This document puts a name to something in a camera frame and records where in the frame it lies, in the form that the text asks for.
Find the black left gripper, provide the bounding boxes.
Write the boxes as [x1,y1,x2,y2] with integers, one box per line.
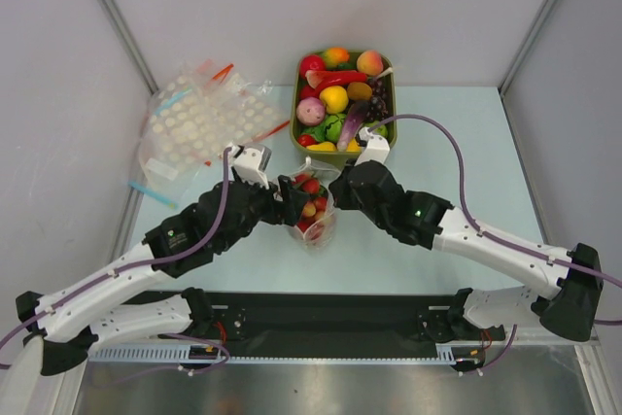
[217,172,309,252]

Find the toy lychee cluster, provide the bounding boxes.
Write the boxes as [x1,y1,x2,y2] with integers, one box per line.
[293,171,335,247]

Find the clear dotted zip bag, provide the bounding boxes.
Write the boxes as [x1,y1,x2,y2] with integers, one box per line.
[286,156,339,250]

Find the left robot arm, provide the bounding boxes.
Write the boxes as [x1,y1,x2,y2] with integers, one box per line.
[16,176,310,376]

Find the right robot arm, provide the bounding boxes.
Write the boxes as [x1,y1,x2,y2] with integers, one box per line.
[328,161,603,342]

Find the pile of dotted zip bags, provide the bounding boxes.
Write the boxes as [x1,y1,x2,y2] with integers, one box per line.
[138,60,289,200]

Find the blue zip bag slider strip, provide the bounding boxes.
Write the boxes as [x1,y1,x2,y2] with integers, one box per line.
[128,181,178,209]

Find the green toy apple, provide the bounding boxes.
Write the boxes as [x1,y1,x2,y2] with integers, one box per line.
[370,121,388,139]

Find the yellow toy banana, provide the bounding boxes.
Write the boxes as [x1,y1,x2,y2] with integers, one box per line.
[306,141,337,153]

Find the green toy lettuce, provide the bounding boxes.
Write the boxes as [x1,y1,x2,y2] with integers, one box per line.
[301,123,326,143]

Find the green toy watermelon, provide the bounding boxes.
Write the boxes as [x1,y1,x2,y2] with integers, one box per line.
[323,114,346,144]

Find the purple toy eggplant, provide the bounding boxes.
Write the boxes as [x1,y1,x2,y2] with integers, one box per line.
[336,100,370,152]

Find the toy purple grapes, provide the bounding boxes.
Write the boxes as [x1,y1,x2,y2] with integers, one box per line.
[365,78,389,122]

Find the pink toy onion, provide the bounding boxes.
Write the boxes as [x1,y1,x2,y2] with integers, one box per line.
[295,97,326,126]

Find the yellow toy lemon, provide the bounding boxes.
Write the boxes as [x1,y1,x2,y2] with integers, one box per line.
[319,86,349,115]

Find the brown toy kiwi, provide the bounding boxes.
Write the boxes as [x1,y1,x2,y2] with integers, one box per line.
[346,82,373,101]

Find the red toy chili pepper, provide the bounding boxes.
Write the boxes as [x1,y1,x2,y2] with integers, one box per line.
[315,70,367,92]

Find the toy watermelon slice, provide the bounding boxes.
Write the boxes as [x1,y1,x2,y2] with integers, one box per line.
[305,70,335,88]

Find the toy peach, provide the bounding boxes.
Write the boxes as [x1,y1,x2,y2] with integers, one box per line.
[356,50,384,76]

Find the red toy apple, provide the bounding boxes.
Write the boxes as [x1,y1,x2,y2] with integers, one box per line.
[298,54,326,79]

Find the orange toy mango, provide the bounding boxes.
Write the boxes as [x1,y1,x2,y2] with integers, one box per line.
[321,47,350,69]

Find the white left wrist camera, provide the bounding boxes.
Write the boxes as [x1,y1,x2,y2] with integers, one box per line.
[226,143,272,189]

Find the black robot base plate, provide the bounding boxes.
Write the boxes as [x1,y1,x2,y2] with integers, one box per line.
[130,290,506,359]

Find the white cable duct strip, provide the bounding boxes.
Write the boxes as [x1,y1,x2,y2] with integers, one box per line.
[88,342,485,365]

